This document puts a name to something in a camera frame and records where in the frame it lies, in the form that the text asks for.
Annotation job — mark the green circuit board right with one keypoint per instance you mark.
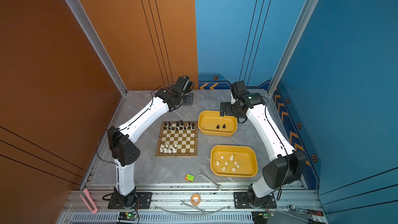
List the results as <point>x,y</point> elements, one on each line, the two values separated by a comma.
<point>261,217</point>

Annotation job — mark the aluminium corner post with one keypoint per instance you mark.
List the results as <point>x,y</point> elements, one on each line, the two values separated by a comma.
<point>300,25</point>
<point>86,25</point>

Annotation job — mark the yellow tray near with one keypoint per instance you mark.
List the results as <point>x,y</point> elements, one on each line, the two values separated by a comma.
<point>233,161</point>

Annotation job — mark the red handled ratchet tool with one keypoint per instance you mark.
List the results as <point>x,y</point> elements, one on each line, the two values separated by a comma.
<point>293,208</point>

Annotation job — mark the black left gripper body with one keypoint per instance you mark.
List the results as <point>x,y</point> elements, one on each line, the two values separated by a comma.
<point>187,99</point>

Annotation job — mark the pink utility knife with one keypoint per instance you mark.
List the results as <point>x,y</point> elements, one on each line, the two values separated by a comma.
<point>88,201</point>

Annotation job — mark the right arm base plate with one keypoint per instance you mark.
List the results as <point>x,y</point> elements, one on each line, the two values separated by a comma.
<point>249,200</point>

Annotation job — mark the green orange small cube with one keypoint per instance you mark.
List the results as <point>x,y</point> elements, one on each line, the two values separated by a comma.
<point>189,177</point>

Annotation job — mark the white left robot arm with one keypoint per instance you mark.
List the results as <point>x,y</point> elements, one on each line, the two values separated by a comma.
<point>121,140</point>

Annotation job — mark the green circuit board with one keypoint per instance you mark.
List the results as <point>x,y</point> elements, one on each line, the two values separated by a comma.
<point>127,217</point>
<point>261,217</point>

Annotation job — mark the yellow tray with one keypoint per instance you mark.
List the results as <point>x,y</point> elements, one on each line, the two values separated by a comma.
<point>211,123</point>
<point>233,161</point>

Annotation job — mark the silver wrench on table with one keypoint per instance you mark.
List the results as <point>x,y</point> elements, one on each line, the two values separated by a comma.
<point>201,174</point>

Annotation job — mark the yellow tray far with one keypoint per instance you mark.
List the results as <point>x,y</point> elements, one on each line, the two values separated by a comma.
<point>211,123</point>

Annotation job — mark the wooden chess board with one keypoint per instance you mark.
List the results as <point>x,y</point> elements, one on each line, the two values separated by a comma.
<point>178,139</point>

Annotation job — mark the tape roll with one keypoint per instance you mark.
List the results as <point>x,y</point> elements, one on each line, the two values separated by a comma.
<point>195,199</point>

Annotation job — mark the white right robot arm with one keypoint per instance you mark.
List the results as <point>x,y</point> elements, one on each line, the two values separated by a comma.
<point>286,165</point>

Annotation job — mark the silver wrench on rail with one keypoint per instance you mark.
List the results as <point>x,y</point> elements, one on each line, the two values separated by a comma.
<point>193,207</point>

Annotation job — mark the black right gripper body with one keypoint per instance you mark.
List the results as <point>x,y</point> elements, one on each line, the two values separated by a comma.
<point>231,109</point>

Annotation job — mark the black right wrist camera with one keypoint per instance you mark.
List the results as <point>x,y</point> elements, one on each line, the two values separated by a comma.
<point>238,89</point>

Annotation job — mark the aluminium corner post left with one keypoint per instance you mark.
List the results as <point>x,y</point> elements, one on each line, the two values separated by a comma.
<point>86,25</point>

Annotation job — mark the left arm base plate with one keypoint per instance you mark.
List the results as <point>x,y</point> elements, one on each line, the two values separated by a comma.
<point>134,200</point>

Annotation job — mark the green circuit board left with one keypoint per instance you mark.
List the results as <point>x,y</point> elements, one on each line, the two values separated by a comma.
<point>127,217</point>

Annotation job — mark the aluminium corner post right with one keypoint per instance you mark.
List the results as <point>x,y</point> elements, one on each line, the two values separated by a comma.
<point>300,25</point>

